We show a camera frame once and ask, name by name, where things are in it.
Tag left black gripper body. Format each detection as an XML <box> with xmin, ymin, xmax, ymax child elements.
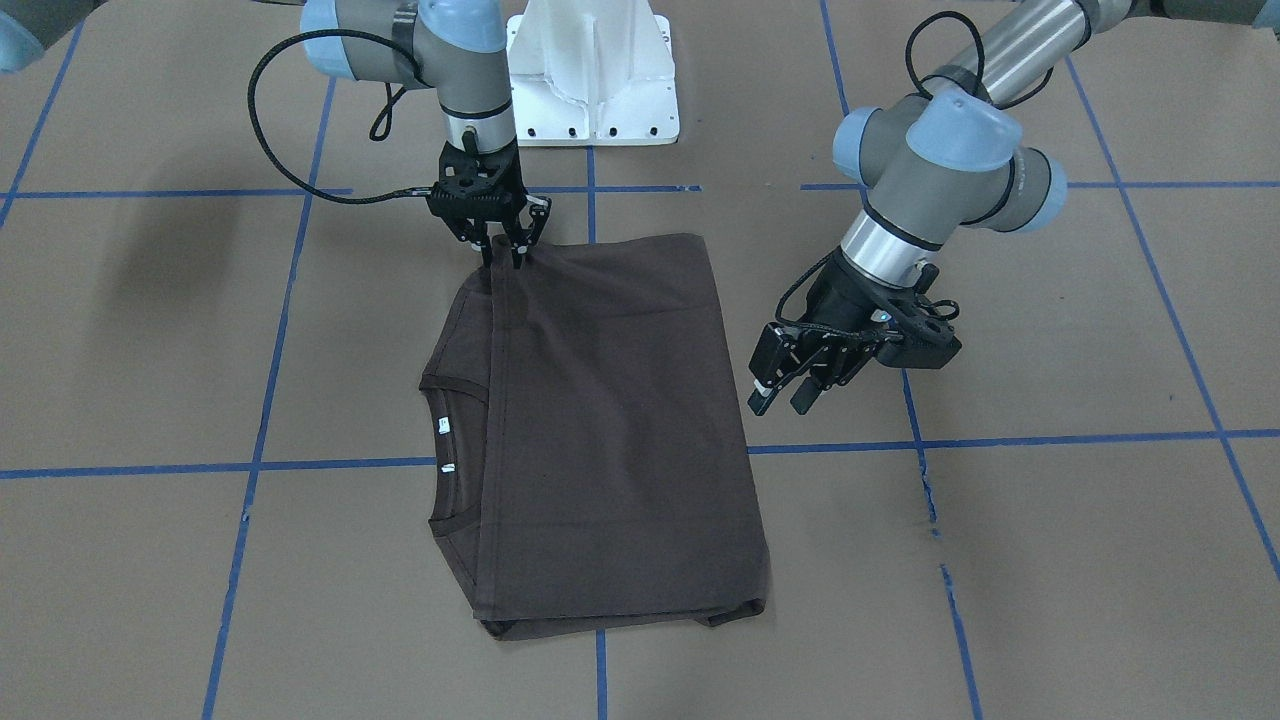
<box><xmin>780</xmin><ymin>250</ymin><xmax>905</xmax><ymax>386</ymax></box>

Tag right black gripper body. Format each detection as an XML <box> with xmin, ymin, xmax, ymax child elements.
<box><xmin>428</xmin><ymin>141</ymin><xmax>526</xmax><ymax>246</ymax></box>

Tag dark brown t-shirt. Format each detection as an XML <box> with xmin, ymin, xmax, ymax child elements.
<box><xmin>420</xmin><ymin>234</ymin><xmax>771</xmax><ymax>641</ymax></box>

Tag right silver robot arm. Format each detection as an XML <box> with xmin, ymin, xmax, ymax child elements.
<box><xmin>246</xmin><ymin>1</ymin><xmax>550</xmax><ymax>268</ymax></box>

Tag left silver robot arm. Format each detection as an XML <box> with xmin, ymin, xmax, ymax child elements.
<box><xmin>748</xmin><ymin>1</ymin><xmax>1277</xmax><ymax>415</ymax></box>

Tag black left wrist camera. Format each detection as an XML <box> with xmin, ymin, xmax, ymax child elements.
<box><xmin>876</xmin><ymin>263</ymin><xmax>963</xmax><ymax>369</ymax></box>

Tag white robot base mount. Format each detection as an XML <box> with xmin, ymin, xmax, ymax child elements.
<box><xmin>506</xmin><ymin>1</ymin><xmax>681</xmax><ymax>147</ymax></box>

